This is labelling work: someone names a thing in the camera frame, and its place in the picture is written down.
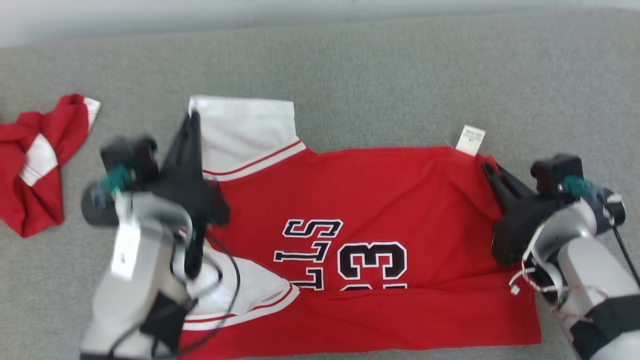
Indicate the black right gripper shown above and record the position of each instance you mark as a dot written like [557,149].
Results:
[520,225]

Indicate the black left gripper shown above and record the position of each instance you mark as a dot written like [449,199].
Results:
[195,197]

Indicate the red white basketball jersey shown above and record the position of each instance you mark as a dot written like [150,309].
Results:
[375,190]

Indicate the red white basketball shorts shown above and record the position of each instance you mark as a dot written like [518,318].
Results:
[35,205]

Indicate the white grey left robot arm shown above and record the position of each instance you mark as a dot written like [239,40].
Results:
[130,295]

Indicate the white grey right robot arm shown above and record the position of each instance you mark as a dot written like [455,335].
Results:
[590,265]

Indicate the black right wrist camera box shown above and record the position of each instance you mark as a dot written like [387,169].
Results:
[555,172]

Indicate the teal right camera connector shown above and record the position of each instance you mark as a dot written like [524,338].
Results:
[577,186]

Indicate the teal camera connector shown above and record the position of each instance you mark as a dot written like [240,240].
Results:
[117,177]
[577,186]

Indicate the teal left camera connector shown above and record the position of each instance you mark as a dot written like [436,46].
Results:
[117,177]

